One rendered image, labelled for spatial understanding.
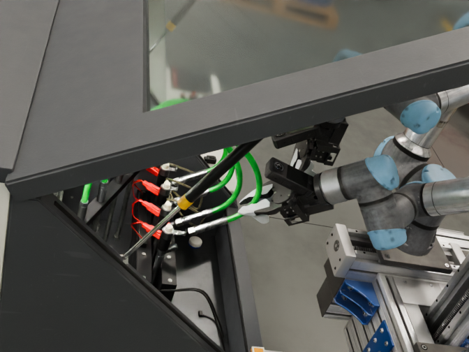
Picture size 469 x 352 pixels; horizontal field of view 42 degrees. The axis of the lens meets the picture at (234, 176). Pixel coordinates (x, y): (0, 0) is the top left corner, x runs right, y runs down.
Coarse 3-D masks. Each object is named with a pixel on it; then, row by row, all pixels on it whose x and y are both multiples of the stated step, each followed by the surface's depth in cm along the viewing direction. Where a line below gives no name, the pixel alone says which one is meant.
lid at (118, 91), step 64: (64, 0) 132; (128, 0) 123; (192, 0) 120; (256, 0) 114; (320, 0) 108; (384, 0) 102; (448, 0) 97; (64, 64) 108; (128, 64) 102; (192, 64) 101; (256, 64) 96; (320, 64) 92; (384, 64) 84; (448, 64) 81; (64, 128) 91; (128, 128) 87; (192, 128) 84; (256, 128) 83
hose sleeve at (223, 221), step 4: (216, 220) 143; (220, 220) 143; (224, 220) 142; (204, 224) 143; (208, 224) 143; (212, 224) 143; (216, 224) 143; (220, 224) 143; (224, 224) 143; (196, 228) 143; (200, 228) 143; (204, 228) 143; (208, 228) 143; (212, 228) 143; (196, 232) 143; (200, 232) 144
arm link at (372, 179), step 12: (384, 156) 126; (348, 168) 128; (360, 168) 127; (372, 168) 125; (384, 168) 124; (396, 168) 129; (348, 180) 127; (360, 180) 126; (372, 180) 125; (384, 180) 124; (396, 180) 126; (348, 192) 128; (360, 192) 127; (372, 192) 126; (384, 192) 126
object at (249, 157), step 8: (248, 152) 131; (248, 160) 132; (256, 168) 134; (256, 176) 135; (88, 184) 131; (256, 184) 138; (88, 192) 133; (256, 192) 139; (80, 200) 135; (88, 200) 135; (256, 200) 140; (232, 216) 143; (240, 216) 142
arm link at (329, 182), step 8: (336, 168) 131; (320, 176) 132; (328, 176) 130; (336, 176) 129; (320, 184) 131; (328, 184) 129; (336, 184) 129; (328, 192) 130; (336, 192) 129; (328, 200) 131; (336, 200) 131; (344, 200) 131
